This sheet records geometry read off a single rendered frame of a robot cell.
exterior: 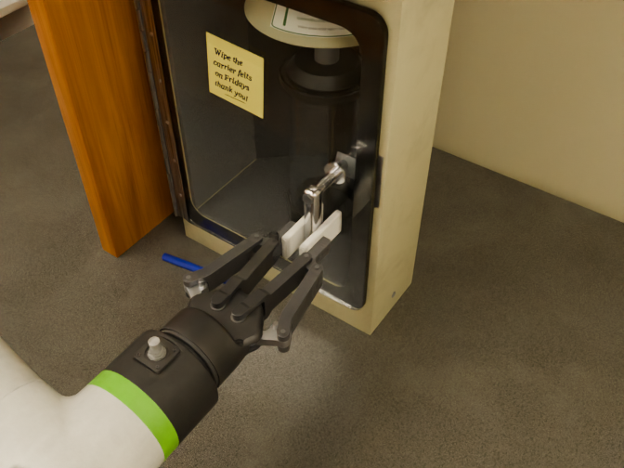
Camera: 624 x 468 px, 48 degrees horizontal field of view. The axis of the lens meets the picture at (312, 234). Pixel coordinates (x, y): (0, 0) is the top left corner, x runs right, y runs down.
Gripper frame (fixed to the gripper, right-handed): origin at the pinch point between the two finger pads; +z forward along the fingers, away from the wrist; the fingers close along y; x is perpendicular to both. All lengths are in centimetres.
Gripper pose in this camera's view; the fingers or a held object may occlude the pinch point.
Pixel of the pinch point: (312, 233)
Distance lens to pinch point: 75.7
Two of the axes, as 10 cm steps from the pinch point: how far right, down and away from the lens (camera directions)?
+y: -8.2, -4.1, 4.0
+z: 5.7, -5.8, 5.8
